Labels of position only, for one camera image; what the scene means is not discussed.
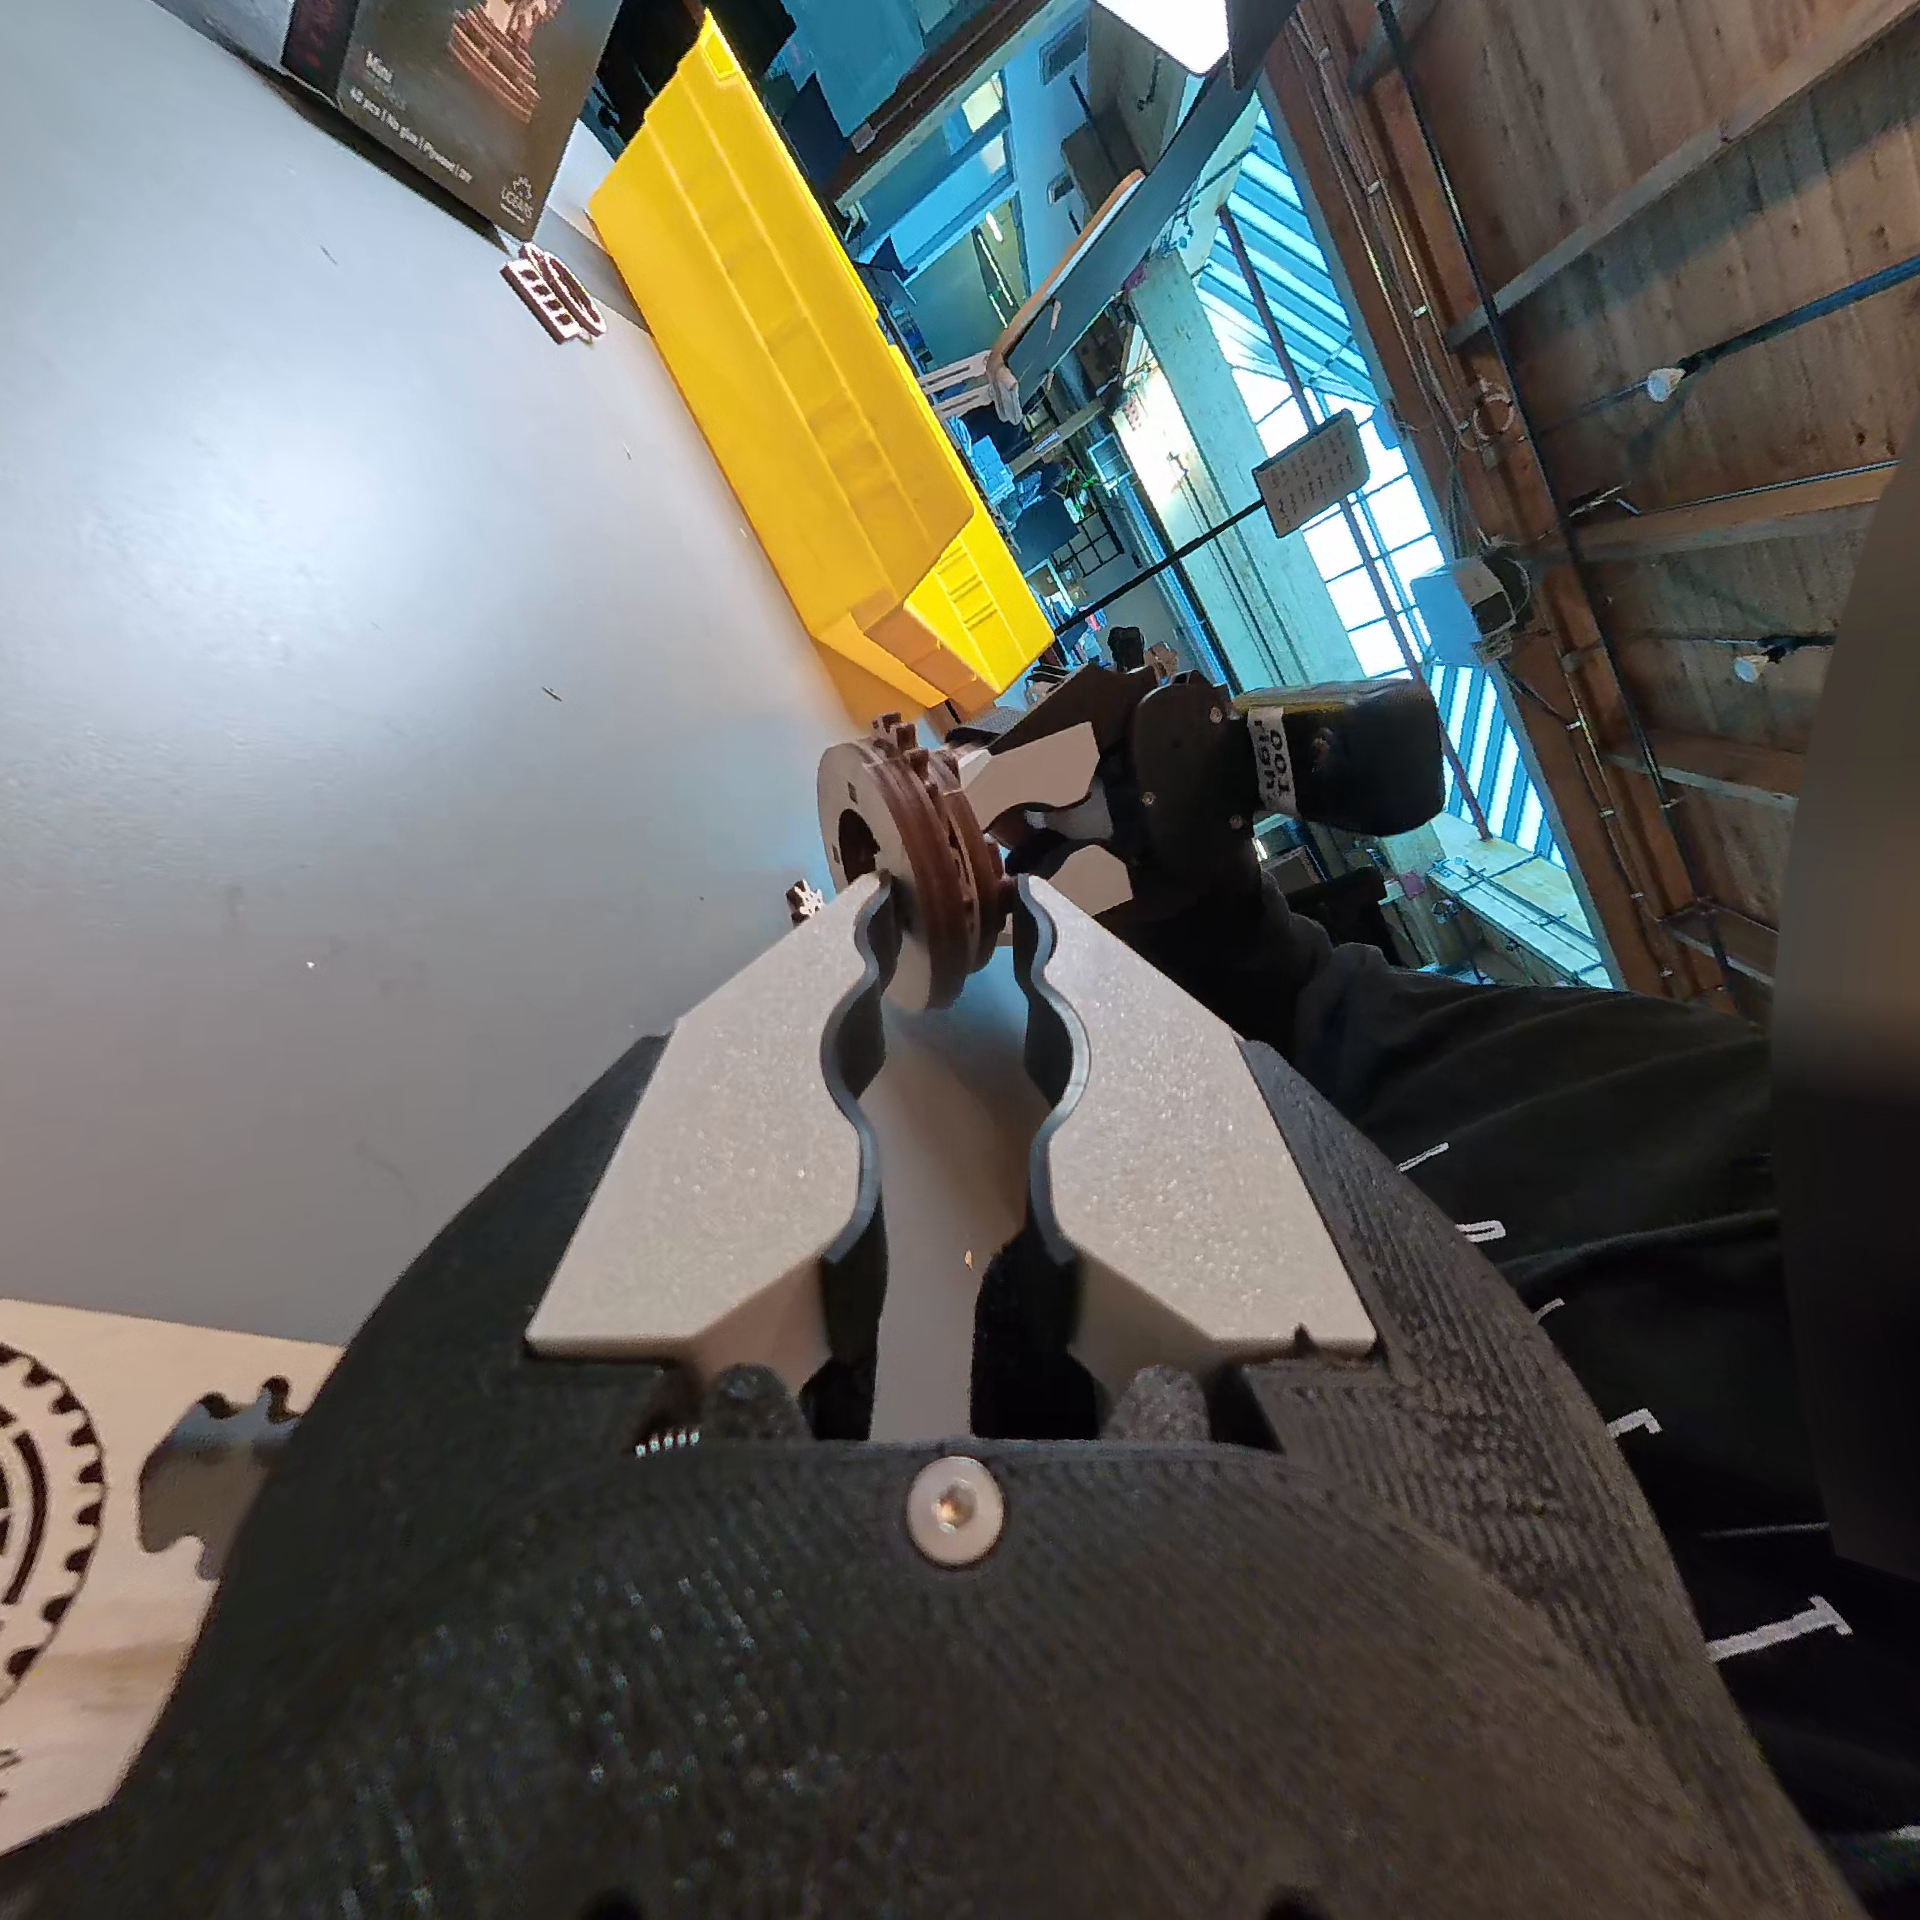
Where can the black product box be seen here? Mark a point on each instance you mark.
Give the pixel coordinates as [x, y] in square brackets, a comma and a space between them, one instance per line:
[450, 89]

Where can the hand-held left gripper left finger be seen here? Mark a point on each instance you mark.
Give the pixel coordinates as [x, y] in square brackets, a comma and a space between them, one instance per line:
[705, 1169]

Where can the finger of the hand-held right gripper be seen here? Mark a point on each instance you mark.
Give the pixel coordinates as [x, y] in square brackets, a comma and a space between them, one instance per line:
[1088, 878]
[1050, 772]

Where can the person's right forearm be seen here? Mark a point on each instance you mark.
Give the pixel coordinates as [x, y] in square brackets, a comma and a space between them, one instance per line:
[1322, 1003]

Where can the grey junction box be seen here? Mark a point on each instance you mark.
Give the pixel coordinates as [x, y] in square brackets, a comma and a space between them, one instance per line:
[1463, 606]

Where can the round wooden gear model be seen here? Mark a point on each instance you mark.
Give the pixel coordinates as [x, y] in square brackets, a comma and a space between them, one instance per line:
[939, 878]

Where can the hanging sign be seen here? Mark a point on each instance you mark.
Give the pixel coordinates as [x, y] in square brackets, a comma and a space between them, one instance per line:
[1312, 472]

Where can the yellow plastic bin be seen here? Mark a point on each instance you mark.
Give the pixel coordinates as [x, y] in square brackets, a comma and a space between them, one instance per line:
[976, 615]
[782, 329]

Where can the large wooden puzzle sheet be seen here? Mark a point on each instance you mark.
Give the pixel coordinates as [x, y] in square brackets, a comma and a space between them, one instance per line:
[89, 1723]

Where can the small slotted wooden piece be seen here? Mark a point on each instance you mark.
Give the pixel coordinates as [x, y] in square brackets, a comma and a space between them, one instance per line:
[549, 295]

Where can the small wooden gear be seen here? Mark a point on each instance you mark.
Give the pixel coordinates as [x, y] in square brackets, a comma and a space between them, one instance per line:
[808, 902]

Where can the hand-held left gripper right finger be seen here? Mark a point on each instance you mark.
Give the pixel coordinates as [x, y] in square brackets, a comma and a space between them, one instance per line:
[1200, 1183]

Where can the beige wooden board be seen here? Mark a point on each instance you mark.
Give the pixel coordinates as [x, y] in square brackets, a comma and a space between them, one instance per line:
[1082, 271]

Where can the person's black sweatshirt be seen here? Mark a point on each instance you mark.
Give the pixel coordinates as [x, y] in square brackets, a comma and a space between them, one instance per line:
[1622, 1201]

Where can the grey desk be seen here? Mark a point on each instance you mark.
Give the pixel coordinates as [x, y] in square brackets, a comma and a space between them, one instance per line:
[302, 675]

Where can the black pole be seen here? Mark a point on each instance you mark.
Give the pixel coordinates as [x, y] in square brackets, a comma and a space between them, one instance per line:
[1170, 553]

